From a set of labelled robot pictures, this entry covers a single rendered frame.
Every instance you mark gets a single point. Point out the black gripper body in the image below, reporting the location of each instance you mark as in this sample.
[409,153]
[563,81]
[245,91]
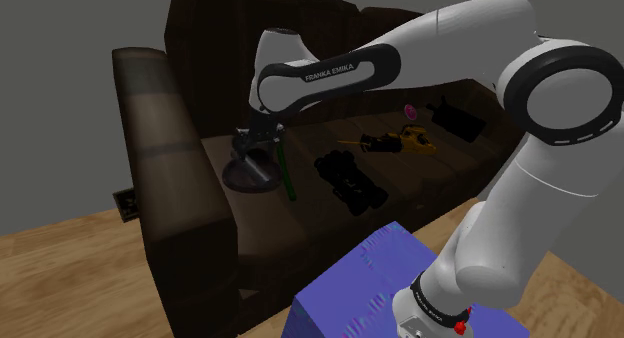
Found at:
[258,134]

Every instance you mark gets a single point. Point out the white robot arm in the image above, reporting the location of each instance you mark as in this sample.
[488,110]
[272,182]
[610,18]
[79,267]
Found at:
[516,190]

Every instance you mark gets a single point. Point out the dark grey bowl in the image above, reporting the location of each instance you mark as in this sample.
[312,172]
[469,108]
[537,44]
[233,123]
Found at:
[244,178]

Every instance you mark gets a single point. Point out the green stick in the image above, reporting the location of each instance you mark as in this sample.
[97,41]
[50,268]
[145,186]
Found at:
[287,178]

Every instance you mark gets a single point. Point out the dark brown sofa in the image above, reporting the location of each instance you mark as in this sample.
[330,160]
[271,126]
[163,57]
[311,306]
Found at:
[170,181]

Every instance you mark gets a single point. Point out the black toy vehicle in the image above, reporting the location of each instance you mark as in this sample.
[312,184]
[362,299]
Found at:
[351,183]

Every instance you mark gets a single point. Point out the small dark framed picture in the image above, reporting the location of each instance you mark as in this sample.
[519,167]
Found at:
[126,204]

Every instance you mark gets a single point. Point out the pink round disc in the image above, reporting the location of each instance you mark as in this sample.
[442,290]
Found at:
[411,112]

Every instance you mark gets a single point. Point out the yellow and black toy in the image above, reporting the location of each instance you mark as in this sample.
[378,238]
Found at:
[414,139]

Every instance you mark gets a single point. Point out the blue robot stand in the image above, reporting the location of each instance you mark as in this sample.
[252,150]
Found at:
[351,283]

